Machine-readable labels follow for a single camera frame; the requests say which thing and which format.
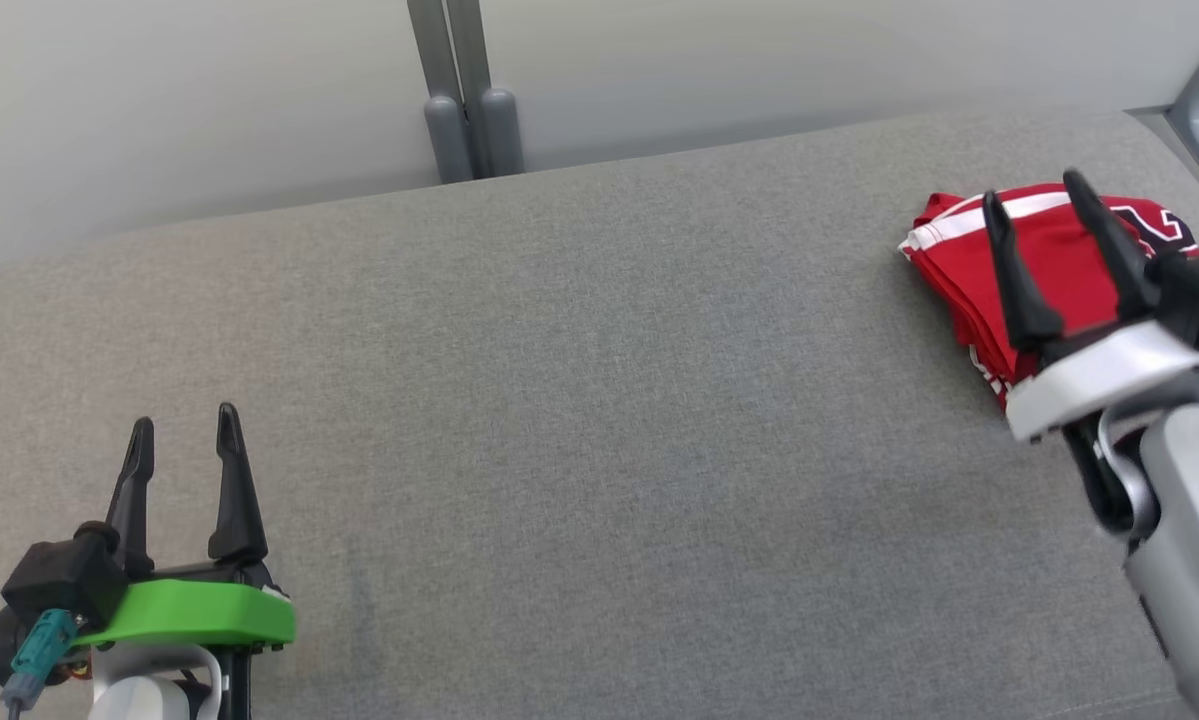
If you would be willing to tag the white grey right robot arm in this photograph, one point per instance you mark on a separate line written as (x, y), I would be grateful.
(1194, 520)

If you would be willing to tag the red basketball shorts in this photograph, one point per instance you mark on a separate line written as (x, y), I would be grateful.
(1059, 250)

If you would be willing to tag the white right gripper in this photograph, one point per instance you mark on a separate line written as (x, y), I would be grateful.
(1109, 380)

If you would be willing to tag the grey metal partition post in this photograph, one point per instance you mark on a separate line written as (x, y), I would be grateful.
(444, 130)
(499, 130)

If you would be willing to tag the teal left camera connector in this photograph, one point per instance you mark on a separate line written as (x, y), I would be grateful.
(44, 650)

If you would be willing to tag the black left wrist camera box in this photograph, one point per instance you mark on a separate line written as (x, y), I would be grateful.
(59, 575)

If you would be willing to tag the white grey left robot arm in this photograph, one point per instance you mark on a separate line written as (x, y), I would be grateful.
(149, 685)

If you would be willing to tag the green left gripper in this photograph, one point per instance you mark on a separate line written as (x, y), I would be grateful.
(199, 612)

